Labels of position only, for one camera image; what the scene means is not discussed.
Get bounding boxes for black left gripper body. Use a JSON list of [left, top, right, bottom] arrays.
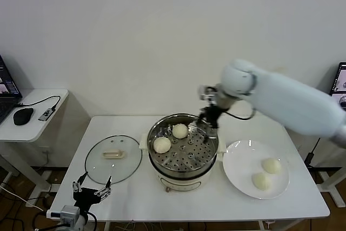
[[74, 187, 101, 210]]

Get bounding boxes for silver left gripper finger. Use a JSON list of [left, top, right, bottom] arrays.
[[94, 175, 113, 198], [71, 171, 89, 193]]

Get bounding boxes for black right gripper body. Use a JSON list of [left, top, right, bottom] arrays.
[[201, 106, 225, 129]]

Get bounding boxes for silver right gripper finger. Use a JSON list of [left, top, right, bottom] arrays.
[[203, 126, 216, 145], [188, 116, 208, 130]]

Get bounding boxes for white steamed baozi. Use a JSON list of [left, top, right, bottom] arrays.
[[172, 123, 189, 139], [251, 173, 272, 191], [152, 136, 172, 154], [261, 157, 282, 174]]

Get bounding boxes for glass pot lid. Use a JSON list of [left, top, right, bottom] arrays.
[[84, 134, 143, 186]]

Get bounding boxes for perforated steel steamer basket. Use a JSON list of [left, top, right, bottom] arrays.
[[139, 112, 227, 177]]

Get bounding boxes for white round plate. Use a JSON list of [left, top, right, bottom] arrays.
[[222, 140, 290, 200]]

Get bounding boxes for white side desk rounded corner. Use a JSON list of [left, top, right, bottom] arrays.
[[0, 88, 92, 202]]

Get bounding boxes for black computer mouse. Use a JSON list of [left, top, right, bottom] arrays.
[[12, 107, 35, 126]]

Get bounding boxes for black laptop dark screen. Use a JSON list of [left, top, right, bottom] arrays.
[[0, 54, 23, 125]]

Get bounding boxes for grey laptop bright screen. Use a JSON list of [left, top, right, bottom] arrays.
[[329, 62, 346, 111]]

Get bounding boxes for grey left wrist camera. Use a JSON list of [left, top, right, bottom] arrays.
[[45, 205, 82, 223]]

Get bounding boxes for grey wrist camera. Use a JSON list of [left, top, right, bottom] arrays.
[[199, 85, 217, 102], [45, 205, 82, 223]]

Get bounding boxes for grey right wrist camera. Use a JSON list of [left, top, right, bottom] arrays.
[[199, 85, 217, 102]]

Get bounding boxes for white floor cable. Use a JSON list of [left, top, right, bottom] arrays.
[[0, 186, 51, 214]]

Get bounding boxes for white wall socket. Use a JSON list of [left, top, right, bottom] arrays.
[[39, 146, 52, 159]]

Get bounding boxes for silver usb hub black cable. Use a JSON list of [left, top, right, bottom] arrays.
[[16, 95, 61, 122]]

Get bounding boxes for black charger cable with adapter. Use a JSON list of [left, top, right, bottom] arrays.
[[304, 136, 322, 167]]

